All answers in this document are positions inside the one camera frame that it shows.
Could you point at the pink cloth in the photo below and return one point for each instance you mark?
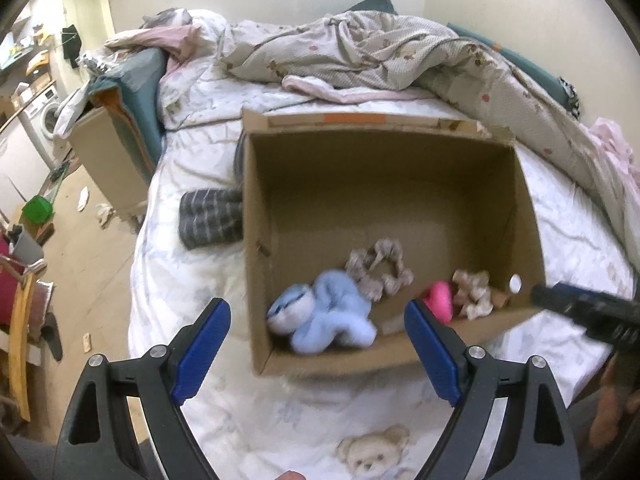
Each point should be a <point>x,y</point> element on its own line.
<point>165,37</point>

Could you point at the small beige floor item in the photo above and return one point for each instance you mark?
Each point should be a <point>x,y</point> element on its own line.
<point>86,342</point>

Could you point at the white washing machine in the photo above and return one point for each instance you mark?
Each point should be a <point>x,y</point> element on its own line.
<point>47,115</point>

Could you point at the cream scrunchie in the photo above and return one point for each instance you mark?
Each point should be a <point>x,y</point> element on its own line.
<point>472,290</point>

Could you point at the grey striped garment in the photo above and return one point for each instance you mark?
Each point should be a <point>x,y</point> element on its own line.
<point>210,215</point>

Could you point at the white floral duvet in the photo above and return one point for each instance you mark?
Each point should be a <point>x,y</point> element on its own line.
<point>200,285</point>

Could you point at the black slipper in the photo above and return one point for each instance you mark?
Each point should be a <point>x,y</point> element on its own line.
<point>52,337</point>

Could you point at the beige patterned scrunchie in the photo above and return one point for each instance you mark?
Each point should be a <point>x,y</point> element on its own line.
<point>357,260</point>

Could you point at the white paper scrap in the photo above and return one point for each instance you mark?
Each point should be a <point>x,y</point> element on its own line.
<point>82,198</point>

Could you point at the grey cloth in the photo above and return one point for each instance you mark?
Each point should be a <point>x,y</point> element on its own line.
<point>165,16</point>

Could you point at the grey clothes pile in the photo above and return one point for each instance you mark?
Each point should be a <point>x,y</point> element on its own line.
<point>95,62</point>

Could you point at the white plastic bag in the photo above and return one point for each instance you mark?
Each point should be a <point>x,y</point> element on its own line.
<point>70,112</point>

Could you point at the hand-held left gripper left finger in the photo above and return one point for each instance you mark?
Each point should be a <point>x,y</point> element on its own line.
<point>200,350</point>

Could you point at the small tan soft item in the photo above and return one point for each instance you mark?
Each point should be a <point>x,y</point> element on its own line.
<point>500,300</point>

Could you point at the red suitcase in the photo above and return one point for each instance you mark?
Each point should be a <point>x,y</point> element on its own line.
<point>7,285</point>

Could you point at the teal cushion with orange edge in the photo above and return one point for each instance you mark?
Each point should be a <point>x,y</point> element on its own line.
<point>140,90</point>

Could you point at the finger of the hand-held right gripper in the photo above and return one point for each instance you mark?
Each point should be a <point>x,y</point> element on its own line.
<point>545,297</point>
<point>575,290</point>

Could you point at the grey bin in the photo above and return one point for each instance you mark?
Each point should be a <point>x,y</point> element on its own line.
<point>25,247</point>

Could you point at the silver cushion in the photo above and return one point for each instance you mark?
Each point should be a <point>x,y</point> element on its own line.
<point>42,310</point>

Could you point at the pink soft toy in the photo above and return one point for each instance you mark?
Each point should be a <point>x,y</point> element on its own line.
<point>440,300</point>

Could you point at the yellow wooden chair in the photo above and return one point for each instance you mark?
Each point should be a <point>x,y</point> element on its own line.
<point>20,335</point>

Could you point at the black hanging garment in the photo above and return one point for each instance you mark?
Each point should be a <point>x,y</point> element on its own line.
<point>72,45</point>

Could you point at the blue fish plush toy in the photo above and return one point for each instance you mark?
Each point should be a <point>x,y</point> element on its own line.
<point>335,305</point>

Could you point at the person's right hand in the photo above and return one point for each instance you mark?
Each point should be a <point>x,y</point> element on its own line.
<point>605,410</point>

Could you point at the white cabinet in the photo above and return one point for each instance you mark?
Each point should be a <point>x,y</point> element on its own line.
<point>17,160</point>

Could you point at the green dustpan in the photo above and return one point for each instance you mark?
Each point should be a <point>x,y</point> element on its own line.
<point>37,210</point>

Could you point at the teal bed headboard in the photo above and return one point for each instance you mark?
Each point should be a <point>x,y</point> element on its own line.
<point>525,65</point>

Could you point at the pink garment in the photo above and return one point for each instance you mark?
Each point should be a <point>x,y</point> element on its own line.
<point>617,145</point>

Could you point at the brown cardboard box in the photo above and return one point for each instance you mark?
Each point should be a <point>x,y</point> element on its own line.
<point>375,185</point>

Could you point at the person's leg in grey trousers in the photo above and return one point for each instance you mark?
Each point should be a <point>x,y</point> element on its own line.
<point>30,460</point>

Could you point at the crumpled tissue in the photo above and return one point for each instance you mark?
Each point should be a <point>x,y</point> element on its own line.
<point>105,215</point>

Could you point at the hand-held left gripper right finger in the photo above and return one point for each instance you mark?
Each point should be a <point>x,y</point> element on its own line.
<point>435,355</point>

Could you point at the beige patterned blanket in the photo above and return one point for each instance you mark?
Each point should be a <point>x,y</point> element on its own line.
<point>375,45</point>

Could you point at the black and white cloth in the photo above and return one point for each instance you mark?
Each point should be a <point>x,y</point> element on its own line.
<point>569,95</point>

